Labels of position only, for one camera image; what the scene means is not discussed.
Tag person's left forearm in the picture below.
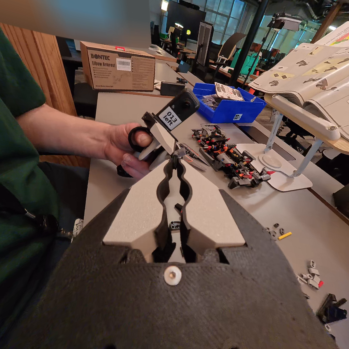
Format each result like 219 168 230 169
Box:
16 104 115 161

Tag cardboard box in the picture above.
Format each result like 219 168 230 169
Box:
80 41 156 92

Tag cluster of light grey connectors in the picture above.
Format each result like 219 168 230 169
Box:
296 260 325 291

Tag black case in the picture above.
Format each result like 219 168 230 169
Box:
159 77 188 96

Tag person's left hand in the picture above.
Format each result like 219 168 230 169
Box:
104 123 154 179

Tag white book stand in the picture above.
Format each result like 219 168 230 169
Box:
258 93 349 192

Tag printed sticker sheet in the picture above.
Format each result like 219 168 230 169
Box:
214 82 245 102

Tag large black screen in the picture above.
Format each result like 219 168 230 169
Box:
166 1 207 41

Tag teal cover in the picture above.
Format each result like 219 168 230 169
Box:
230 49 262 79

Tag person's green shirt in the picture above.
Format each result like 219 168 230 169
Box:
0 27 75 336

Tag grey mounted device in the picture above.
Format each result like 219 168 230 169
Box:
267 12 303 32

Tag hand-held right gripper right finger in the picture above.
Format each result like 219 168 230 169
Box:
177 160 246 257

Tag black strap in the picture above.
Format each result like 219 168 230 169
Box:
0 185 71 240

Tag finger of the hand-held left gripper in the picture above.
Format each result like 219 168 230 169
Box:
149 149 171 171
149 122 178 156

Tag black pole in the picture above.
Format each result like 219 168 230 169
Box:
228 0 270 88

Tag grey perforated panel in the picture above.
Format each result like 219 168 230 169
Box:
195 21 214 67

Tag grey pointed lego panel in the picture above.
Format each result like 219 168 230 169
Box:
178 142 210 172

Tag pile of black lego pieces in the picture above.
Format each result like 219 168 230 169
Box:
316 293 348 325

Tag clear plastic bags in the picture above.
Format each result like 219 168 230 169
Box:
200 94 227 111

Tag open instruction book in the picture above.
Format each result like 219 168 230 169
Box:
248 20 349 137

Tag blue plastic bin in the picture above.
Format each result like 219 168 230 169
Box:
192 82 267 124

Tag cluster of dark grey connectors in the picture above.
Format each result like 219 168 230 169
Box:
266 223 285 240

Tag pale office chair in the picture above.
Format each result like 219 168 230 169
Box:
213 33 247 82

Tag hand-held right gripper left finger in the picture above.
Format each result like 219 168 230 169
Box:
103 160 173 263

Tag partly built lego car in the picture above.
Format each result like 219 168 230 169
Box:
191 123 276 190

